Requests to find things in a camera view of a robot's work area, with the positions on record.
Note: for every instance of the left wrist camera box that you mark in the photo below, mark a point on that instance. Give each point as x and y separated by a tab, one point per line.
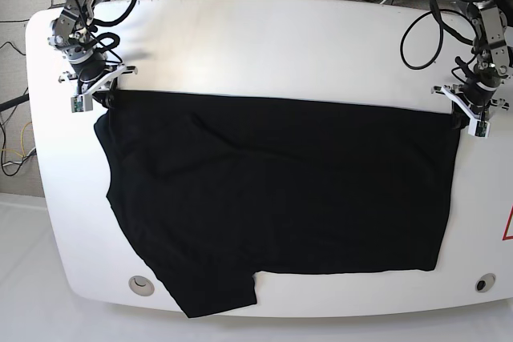
479	128

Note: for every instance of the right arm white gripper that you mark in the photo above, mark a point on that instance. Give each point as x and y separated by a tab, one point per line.
106	99

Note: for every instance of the black T-shirt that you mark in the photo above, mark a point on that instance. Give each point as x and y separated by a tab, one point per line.
211	190

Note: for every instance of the red triangle sticker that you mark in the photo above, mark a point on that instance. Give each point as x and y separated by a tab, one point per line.
508	229

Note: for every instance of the round table grommet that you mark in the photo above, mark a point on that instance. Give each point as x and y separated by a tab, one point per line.
485	283
141	286

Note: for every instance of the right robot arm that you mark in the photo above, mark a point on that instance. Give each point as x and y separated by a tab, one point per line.
96	67

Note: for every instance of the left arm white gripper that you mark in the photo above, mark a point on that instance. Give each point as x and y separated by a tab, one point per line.
463	110

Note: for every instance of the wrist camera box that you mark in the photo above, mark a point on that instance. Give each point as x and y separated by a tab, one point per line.
81	103
479	128

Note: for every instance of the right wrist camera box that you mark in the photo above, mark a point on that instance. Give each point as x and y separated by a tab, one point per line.
81	103

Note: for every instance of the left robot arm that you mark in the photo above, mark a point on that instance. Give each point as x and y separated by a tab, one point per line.
472	97

